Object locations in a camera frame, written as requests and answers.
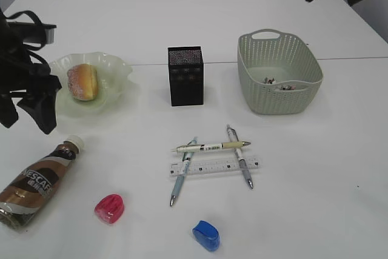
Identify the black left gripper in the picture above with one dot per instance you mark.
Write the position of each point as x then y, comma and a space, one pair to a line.
26, 75

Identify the sugared bread roll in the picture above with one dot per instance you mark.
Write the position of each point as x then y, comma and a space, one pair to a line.
83, 82

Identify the brown Nescafe coffee bottle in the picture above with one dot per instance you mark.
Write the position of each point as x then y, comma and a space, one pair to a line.
30, 191

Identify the paper ball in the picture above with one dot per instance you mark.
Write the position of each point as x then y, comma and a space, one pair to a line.
268, 80
286, 87

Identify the pink pencil sharpener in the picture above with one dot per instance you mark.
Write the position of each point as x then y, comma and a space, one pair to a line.
110, 208

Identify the blue pencil sharpener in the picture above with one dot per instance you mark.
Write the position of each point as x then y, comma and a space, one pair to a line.
206, 235

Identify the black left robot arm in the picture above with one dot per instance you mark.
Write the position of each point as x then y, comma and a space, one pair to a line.
7, 35

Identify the green wavy glass plate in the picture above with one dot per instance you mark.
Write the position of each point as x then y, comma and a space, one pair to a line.
112, 73

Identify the green plastic woven basket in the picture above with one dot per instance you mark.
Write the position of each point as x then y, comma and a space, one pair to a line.
288, 59

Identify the black mesh pen holder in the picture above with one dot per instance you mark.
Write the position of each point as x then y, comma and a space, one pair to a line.
186, 76

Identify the left blue-grey pen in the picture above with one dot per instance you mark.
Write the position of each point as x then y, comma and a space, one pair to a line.
186, 159

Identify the cream barrel pen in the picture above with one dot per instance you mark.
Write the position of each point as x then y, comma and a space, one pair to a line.
193, 146

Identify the right white-grey pen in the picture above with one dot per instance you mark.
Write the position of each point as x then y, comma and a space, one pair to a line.
238, 152

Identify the clear plastic ruler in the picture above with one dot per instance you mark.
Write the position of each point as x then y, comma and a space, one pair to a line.
204, 167

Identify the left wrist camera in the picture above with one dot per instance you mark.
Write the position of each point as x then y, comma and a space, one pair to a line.
33, 33

